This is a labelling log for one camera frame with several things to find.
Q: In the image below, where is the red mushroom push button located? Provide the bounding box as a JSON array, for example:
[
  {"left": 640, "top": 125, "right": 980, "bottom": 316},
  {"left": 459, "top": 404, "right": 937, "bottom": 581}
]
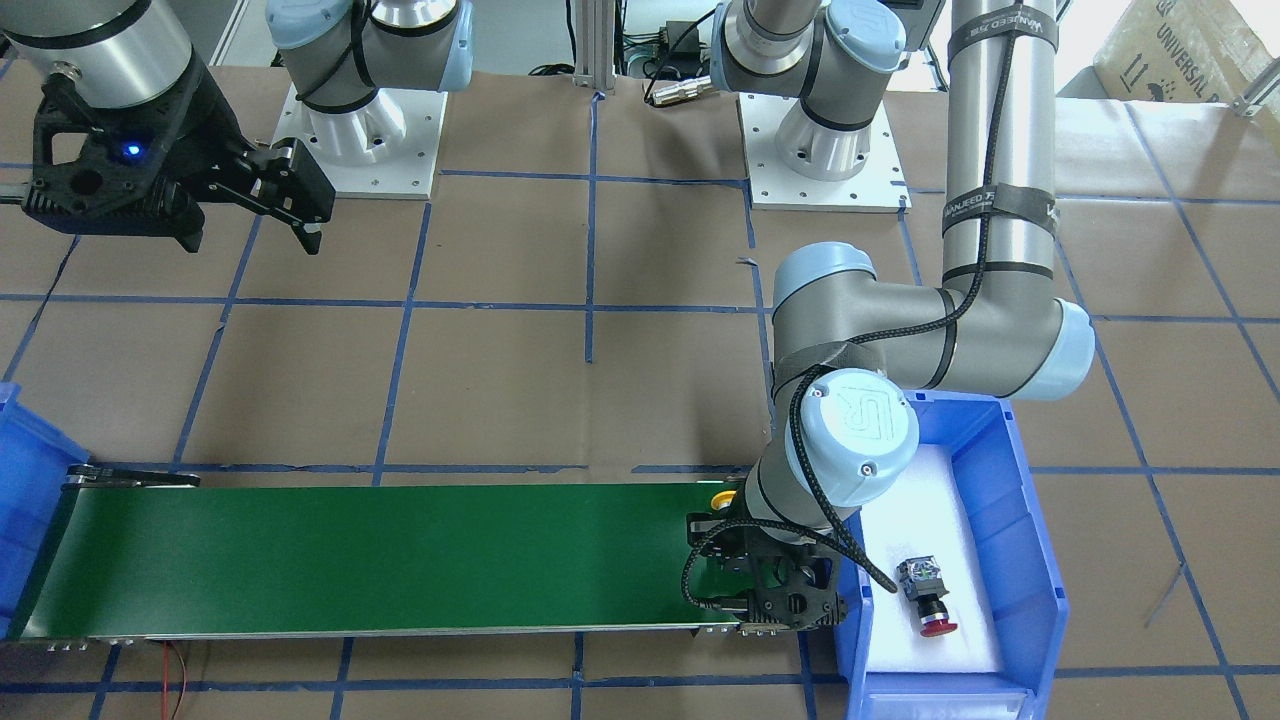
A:
[{"left": 897, "top": 555, "right": 957, "bottom": 638}]

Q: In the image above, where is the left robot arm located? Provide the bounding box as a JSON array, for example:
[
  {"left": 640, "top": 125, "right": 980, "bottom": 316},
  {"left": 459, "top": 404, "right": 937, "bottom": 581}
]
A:
[{"left": 680, "top": 1, "right": 1094, "bottom": 630}]

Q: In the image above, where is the blue plastic target bin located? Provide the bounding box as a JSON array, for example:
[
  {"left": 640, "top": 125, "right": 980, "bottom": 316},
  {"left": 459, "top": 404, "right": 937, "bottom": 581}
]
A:
[{"left": 1, "top": 382, "right": 90, "bottom": 639}]

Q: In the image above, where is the green conveyor belt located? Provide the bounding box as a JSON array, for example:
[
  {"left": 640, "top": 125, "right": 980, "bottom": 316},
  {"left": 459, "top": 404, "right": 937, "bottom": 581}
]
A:
[{"left": 5, "top": 466, "right": 762, "bottom": 646}]

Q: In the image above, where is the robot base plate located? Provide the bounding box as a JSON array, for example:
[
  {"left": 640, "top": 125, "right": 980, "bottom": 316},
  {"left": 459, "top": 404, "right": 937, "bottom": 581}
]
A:
[
  {"left": 739, "top": 94, "right": 911, "bottom": 213},
  {"left": 273, "top": 86, "right": 451, "bottom": 200}
]

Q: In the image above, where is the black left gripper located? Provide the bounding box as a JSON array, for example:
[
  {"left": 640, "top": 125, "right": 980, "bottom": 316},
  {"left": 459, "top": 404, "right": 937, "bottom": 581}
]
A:
[{"left": 684, "top": 512, "right": 849, "bottom": 632}]

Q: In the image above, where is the yellow mushroom push button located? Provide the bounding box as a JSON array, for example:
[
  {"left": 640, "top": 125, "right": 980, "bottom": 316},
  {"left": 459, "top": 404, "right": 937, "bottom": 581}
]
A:
[{"left": 709, "top": 489, "right": 739, "bottom": 512}]

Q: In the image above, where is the white foam pad source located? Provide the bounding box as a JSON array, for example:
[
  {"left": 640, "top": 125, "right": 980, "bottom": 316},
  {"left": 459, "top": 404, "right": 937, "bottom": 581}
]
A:
[{"left": 858, "top": 445, "right": 1004, "bottom": 673}]

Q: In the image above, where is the blue plastic source bin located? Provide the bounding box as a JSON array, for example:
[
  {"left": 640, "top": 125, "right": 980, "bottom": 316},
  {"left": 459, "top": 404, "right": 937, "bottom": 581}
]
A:
[{"left": 835, "top": 391, "right": 1069, "bottom": 719}]

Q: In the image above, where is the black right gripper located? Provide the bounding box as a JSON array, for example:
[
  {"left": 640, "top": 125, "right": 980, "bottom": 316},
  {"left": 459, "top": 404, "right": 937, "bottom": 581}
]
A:
[{"left": 20, "top": 60, "right": 337, "bottom": 255}]

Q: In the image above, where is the cardboard box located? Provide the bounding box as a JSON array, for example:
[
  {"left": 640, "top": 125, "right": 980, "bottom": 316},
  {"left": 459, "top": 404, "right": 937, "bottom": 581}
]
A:
[{"left": 1092, "top": 1, "right": 1277, "bottom": 102}]

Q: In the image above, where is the red conveyor power wire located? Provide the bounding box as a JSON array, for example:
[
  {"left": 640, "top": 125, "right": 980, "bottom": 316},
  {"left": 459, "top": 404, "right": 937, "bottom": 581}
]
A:
[{"left": 163, "top": 641, "right": 189, "bottom": 720}]

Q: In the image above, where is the aluminium profile post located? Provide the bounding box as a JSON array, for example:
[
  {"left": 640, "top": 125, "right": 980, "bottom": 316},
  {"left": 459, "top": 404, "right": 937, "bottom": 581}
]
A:
[{"left": 570, "top": 0, "right": 617, "bottom": 95}]

